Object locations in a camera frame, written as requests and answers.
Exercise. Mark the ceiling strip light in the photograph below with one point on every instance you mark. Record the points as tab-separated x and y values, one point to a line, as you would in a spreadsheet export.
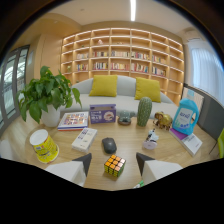
133	10

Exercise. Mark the yellow cushion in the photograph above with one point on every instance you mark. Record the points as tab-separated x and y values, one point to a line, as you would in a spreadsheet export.
103	85
148	89

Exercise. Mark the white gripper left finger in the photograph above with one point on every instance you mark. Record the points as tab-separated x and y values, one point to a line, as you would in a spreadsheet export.
68	170

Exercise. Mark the green leafy potted plant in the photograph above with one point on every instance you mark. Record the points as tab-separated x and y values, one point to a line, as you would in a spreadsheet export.
45	95

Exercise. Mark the small grey-green cactus ornament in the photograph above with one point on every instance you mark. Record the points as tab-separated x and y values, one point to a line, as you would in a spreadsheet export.
125	117

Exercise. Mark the golden elephant figurine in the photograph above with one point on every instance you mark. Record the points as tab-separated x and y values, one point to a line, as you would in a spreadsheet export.
163	120

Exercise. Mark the green and white small object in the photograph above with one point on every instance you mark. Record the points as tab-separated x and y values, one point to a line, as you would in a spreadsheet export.
139	184

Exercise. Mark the colourful picture book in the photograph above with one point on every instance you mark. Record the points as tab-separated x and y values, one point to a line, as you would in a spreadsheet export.
73	120

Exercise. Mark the dark grey computer mouse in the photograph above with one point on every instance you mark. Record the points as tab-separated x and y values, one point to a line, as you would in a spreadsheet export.
109	145

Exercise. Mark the wooden bookshelf wall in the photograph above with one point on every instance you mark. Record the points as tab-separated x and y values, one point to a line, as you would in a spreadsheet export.
123	58

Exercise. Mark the small black white figurine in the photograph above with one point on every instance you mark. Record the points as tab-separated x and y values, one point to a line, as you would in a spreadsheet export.
151	139

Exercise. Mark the tall green cactus figure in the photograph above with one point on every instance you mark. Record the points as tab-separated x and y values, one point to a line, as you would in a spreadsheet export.
144	111

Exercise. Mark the white and purple book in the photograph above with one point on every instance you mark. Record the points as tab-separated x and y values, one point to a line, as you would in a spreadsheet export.
188	141

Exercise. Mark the light grey sofa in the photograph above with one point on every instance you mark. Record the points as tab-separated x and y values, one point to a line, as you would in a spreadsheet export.
125	96

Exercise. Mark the yellow tin can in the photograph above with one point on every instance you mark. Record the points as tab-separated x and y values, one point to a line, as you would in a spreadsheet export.
44	146

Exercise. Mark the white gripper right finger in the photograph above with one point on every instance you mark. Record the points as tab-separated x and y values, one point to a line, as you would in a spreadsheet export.
159	168

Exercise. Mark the purple cardboard box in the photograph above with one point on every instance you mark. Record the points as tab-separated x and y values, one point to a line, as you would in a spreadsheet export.
102	114

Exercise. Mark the lime green chair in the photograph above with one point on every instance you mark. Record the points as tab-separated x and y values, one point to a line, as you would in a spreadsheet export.
221	143

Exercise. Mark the dark grey chair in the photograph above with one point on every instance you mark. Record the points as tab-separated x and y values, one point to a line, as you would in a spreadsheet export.
204	110

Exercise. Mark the blue detergent bottle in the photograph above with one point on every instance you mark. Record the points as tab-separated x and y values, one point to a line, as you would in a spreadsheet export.
185	116

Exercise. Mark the rubik's cube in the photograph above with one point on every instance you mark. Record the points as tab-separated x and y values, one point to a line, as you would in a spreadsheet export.
114	165

